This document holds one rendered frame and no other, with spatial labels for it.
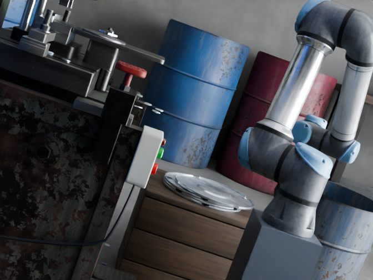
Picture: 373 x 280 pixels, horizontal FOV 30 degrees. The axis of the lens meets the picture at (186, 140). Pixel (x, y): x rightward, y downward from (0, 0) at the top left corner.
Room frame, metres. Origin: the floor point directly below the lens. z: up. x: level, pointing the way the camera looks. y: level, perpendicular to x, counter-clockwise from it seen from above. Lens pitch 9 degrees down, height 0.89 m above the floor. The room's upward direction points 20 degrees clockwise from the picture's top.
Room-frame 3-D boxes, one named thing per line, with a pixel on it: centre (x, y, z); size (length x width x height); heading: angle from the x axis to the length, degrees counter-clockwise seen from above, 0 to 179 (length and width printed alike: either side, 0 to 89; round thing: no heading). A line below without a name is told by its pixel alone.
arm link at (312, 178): (1.93, -0.34, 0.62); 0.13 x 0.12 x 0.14; 66
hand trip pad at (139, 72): (1.52, 0.17, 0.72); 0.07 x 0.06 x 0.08; 95
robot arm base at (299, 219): (1.92, -0.35, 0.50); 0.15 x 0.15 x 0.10
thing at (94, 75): (1.83, 0.43, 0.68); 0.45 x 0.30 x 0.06; 5
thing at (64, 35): (1.83, 0.42, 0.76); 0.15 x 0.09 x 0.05; 5
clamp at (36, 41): (1.66, 0.41, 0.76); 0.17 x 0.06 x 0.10; 5
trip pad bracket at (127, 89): (1.54, 0.17, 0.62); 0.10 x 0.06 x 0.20; 5
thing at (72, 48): (1.83, 0.43, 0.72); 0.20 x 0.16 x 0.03; 5
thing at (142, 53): (1.85, 0.25, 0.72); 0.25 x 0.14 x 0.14; 95
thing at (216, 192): (2.36, -0.15, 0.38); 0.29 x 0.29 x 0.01
